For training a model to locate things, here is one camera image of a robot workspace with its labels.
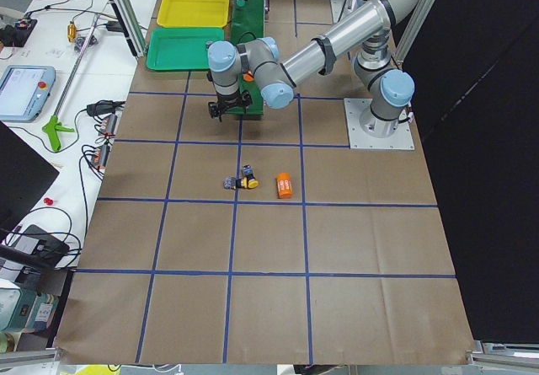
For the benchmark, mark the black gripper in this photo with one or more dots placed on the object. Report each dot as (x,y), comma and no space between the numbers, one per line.
(227,100)

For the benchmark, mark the yellow push button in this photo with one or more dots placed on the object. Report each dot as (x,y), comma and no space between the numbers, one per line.
(247,171)
(231,183)

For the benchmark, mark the yellow push button front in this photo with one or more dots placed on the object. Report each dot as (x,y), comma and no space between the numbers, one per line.
(231,183)

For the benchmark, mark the orange cylinder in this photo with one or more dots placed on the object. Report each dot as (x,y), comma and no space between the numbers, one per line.
(284,186)
(248,77)

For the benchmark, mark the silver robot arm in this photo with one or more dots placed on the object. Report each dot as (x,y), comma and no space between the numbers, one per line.
(366,27)

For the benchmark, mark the green conveyor belt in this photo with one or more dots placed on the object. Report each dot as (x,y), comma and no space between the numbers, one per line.
(248,23)

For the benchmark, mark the yellow plastic tray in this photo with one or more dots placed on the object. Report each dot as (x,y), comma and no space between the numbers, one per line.
(193,13)

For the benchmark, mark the green plastic tray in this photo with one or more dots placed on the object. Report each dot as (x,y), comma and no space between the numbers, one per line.
(181,49)

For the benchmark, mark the black power adapter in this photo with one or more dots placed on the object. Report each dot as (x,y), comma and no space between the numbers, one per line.
(114,26)

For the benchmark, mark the gold resistor block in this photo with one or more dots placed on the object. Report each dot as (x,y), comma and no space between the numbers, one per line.
(71,32)

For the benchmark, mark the blue teach pendant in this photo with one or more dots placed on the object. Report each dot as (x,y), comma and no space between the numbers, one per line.
(24,91)

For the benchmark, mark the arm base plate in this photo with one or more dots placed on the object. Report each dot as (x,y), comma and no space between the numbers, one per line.
(366,132)
(342,8)

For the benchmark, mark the aluminium frame post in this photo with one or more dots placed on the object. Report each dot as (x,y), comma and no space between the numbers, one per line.
(130,27)

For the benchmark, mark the green handled reach grabber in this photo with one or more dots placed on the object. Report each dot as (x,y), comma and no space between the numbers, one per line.
(53,126)

